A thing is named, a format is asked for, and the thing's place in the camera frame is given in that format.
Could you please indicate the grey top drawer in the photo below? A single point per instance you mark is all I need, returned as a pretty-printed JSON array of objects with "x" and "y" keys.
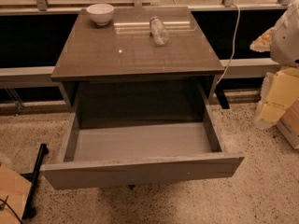
[{"x": 125, "y": 134}]

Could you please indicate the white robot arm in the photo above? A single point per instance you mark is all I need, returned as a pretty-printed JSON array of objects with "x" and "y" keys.
[{"x": 282, "y": 40}]

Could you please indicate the grey drawer cabinet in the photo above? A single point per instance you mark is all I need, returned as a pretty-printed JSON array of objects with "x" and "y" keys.
[{"x": 125, "y": 48}]

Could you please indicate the clear plastic bottle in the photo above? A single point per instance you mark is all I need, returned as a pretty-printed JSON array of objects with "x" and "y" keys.
[{"x": 158, "y": 31}]

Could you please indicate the white ceramic bowl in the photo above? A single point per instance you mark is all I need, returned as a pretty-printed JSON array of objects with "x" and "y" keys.
[{"x": 101, "y": 14}]

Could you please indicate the black metal stand leg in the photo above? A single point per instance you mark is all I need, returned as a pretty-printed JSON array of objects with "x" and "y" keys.
[{"x": 29, "y": 210}]

